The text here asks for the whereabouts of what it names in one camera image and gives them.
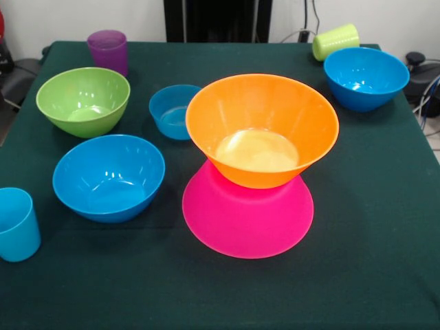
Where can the orange bowl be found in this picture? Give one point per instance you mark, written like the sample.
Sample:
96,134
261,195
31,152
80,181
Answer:
261,117

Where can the yellow-green cup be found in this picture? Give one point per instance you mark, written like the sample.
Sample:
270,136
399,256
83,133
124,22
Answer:
335,41

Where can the purple cup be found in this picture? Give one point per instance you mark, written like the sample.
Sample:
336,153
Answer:
110,55

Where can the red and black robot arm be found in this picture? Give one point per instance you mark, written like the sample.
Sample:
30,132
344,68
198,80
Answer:
1,25

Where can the grey chair base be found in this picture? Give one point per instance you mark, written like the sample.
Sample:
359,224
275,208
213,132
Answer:
20,79
423,75

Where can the lime green bowl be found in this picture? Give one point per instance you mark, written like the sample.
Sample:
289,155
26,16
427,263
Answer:
82,99

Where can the small light blue bowl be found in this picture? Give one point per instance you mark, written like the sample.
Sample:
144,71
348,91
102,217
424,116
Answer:
168,113

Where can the dark green tablecloth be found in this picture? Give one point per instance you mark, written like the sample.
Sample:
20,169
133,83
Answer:
343,240

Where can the large blue bowl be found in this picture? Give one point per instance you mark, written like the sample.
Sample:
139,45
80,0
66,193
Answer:
106,178
364,79

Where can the light blue cup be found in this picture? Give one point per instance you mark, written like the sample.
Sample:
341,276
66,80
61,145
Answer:
17,227

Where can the pink bowl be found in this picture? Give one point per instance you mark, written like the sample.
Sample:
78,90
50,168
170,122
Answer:
247,223

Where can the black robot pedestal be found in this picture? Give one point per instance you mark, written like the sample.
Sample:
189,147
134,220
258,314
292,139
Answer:
223,20

